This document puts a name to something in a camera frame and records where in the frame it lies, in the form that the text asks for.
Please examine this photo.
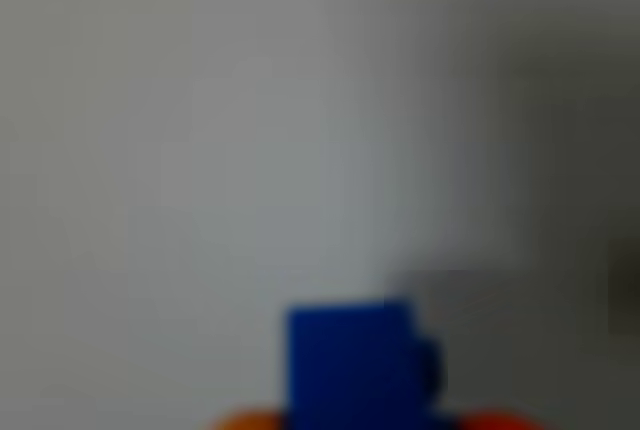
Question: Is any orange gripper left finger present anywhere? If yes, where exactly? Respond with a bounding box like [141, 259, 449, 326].
[207, 408, 287, 430]

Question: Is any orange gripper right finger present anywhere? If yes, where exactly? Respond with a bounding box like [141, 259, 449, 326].
[457, 409, 549, 430]

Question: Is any blue block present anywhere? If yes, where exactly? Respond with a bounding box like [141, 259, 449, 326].
[284, 297, 446, 430]

